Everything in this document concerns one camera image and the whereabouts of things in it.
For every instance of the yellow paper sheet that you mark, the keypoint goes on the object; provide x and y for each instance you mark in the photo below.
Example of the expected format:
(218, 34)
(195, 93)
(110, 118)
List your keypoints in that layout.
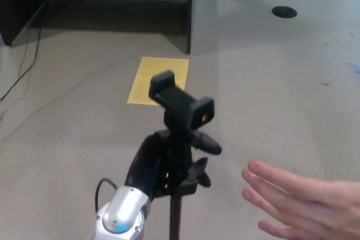
(143, 82)

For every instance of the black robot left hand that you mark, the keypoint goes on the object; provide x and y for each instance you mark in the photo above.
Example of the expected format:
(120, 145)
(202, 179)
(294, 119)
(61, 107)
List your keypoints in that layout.
(146, 161)

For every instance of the black tripod with phone holder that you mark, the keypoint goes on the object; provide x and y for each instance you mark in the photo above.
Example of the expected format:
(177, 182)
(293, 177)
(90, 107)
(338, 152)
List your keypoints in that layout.
(180, 102)

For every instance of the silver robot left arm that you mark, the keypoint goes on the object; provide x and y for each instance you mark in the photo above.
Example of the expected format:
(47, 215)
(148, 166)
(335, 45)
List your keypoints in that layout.
(123, 212)

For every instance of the bare person hand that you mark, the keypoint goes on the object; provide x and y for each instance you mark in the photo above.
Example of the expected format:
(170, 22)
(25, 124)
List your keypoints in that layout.
(303, 200)

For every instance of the black round floor cover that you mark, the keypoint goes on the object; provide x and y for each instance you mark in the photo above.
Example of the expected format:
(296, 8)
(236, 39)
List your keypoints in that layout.
(284, 11)

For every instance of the dark wooden desk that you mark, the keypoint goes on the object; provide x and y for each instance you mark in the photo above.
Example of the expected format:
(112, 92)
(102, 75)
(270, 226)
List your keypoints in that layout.
(17, 1)

